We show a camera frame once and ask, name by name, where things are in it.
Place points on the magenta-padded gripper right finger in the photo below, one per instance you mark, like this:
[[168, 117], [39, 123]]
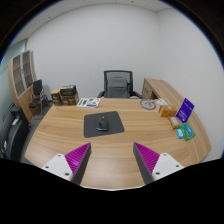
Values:
[[148, 159]]

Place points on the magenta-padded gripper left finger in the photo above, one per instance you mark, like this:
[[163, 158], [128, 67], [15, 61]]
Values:
[[76, 159]]

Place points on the black computer mouse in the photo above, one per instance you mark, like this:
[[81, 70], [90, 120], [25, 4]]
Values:
[[103, 123]]

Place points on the dark grey mouse pad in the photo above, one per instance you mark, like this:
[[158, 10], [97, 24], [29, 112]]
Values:
[[91, 128]]

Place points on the small blue packet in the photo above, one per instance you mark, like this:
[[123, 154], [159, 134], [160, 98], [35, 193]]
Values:
[[180, 133]]

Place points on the small tan labelled box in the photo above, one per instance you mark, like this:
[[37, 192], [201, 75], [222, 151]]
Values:
[[174, 122]]

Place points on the orange cardboard box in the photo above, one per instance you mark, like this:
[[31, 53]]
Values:
[[167, 111]]

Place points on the round grey disc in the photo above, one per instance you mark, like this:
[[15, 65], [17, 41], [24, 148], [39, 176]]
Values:
[[148, 104]]

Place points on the white green leaflet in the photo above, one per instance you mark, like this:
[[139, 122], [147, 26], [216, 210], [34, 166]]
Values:
[[88, 102]]

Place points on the brown printed box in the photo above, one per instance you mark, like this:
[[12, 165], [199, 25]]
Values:
[[70, 100]]

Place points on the purple product card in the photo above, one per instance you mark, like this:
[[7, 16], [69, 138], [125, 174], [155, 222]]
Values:
[[185, 110]]

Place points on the small brown cardboard box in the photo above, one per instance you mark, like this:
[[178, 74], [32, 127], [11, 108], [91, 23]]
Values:
[[56, 97]]

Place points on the large black office chair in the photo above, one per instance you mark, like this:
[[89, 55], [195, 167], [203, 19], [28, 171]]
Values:
[[13, 133]]

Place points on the black printed box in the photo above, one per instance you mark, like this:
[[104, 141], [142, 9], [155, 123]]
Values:
[[68, 90]]

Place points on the wooden side desk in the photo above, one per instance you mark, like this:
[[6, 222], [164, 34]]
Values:
[[163, 89]]

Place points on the black mesh office chair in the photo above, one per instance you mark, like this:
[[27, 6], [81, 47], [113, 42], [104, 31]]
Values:
[[118, 86]]

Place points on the small black visitor chair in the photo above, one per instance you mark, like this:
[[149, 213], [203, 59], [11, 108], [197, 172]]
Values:
[[37, 90]]

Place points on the wooden shelf unit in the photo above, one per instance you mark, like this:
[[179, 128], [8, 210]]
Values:
[[21, 76]]

